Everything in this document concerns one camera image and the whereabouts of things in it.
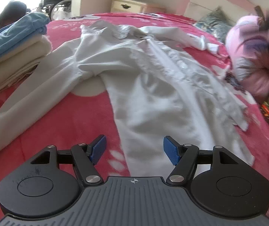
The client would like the white button shirt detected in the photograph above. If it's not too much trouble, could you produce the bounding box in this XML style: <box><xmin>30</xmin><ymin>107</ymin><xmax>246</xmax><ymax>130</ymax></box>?
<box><xmin>0</xmin><ymin>21</ymin><xmax>254</xmax><ymax>177</ymax></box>

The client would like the pink quilted comforter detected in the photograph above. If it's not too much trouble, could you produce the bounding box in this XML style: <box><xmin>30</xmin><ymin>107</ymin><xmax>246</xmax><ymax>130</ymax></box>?
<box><xmin>225</xmin><ymin>15</ymin><xmax>269</xmax><ymax>103</ymax></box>

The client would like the pink floral bed blanket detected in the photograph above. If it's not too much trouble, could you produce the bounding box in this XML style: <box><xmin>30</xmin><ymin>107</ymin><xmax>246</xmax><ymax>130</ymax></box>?
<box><xmin>0</xmin><ymin>12</ymin><xmax>269</xmax><ymax>226</ymax></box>

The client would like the green patterned pillow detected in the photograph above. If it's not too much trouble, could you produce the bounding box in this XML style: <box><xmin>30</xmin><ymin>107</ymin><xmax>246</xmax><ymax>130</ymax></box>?
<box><xmin>193</xmin><ymin>6</ymin><xmax>233</xmax><ymax>44</ymax></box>

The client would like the folded cream garments stack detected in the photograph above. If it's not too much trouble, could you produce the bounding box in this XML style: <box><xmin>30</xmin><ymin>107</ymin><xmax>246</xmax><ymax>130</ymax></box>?
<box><xmin>0</xmin><ymin>35</ymin><xmax>52</xmax><ymax>92</ymax></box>

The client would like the folded light blue garment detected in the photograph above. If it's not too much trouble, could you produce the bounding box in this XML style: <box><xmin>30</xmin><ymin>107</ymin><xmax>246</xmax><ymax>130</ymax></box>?
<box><xmin>0</xmin><ymin>12</ymin><xmax>50</xmax><ymax>57</ymax></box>

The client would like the cream wooden nightstand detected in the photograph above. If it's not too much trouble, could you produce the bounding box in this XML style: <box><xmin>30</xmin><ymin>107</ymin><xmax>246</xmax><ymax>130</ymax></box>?
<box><xmin>110</xmin><ymin>0</ymin><xmax>166</xmax><ymax>13</ymax></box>

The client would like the dark purple bag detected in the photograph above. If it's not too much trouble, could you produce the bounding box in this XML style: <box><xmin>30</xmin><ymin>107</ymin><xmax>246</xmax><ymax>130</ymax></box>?
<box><xmin>0</xmin><ymin>1</ymin><xmax>27</xmax><ymax>29</ymax></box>

